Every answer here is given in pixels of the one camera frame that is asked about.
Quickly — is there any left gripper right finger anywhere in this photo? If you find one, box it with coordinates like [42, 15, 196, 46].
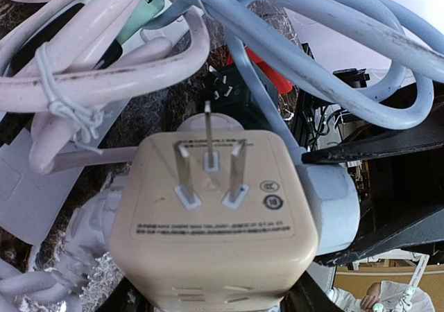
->
[280, 272, 333, 312]

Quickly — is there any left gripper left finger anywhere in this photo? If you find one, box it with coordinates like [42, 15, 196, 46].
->
[128, 285, 153, 312]

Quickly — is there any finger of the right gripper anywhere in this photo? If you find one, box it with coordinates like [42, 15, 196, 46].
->
[315, 173, 443, 267]
[302, 124, 443, 164]

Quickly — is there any beige cube socket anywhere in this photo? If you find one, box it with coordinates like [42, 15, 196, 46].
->
[109, 107, 318, 311]

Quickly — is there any light blue plug cable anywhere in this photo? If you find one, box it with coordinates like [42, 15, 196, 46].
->
[152, 0, 444, 257]

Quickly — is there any red cube socket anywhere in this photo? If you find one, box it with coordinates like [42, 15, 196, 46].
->
[244, 46, 293, 95]

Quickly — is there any dark green cube socket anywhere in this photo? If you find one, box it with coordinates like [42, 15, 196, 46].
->
[204, 64, 271, 130]

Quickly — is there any black charger plug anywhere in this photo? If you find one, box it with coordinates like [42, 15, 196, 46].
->
[5, 3, 123, 77]

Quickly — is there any white power strip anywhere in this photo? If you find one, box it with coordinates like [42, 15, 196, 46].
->
[1, 17, 189, 245]

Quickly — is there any mint green cube adapter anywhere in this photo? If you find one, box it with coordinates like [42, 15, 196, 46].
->
[116, 0, 165, 44]

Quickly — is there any white braided cable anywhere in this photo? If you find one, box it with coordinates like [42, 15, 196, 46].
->
[0, 187, 126, 312]

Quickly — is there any pale pink power cable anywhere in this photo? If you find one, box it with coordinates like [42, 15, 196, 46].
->
[0, 0, 211, 174]

